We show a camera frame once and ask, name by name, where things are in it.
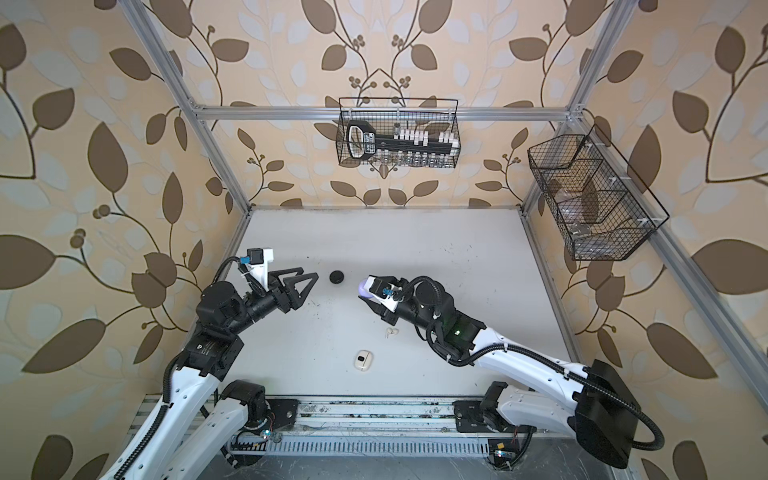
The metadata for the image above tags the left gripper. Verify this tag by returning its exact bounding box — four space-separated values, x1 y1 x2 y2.
223 264 315 340

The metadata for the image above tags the black round earbud case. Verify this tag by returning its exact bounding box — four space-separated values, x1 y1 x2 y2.
329 270 345 285

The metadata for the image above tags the purple round earbud case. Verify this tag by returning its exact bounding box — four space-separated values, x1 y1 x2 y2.
358 277 373 298

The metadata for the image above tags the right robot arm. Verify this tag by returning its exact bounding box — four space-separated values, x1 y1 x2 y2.
358 276 666 469

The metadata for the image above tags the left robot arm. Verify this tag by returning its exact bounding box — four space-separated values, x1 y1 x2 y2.
104 248 319 479

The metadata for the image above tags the beige earbud case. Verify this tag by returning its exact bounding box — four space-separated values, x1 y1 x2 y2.
354 350 374 372

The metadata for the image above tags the black tool in basket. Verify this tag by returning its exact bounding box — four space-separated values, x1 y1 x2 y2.
341 120 461 160

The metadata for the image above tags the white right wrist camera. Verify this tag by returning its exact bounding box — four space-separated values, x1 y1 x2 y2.
369 277 404 313

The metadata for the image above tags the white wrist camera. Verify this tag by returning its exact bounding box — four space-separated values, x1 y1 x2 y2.
369 277 404 313
237 248 274 295

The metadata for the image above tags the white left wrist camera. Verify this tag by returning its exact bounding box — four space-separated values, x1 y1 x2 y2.
237 248 274 295

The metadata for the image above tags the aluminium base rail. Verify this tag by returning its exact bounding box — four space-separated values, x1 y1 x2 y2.
128 394 625 439

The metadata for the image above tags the back wall wire basket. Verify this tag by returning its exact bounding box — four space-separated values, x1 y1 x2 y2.
335 95 462 169

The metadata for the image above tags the wall wire basket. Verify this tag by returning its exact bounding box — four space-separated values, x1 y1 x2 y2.
335 95 462 169
527 125 670 261

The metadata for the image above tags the right wall wire basket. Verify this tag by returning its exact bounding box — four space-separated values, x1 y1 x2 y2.
527 125 670 261

